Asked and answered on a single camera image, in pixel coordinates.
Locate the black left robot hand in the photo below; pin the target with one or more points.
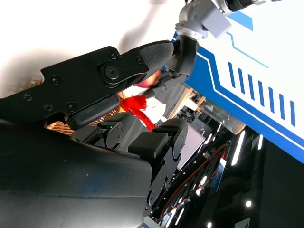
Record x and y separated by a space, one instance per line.
187 54

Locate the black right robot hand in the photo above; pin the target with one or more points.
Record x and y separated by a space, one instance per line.
71 178

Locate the red apple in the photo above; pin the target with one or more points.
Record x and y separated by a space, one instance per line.
148 82

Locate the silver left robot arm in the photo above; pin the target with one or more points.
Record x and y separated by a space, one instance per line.
202 16

